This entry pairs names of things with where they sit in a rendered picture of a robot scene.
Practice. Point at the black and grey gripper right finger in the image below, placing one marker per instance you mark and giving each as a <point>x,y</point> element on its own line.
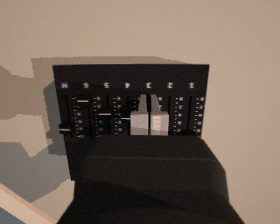
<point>158,121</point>

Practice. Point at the black lighting desk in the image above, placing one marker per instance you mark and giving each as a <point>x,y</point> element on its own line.
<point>112,92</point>

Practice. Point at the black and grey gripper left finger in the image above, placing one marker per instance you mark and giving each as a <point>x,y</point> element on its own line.
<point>139,120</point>

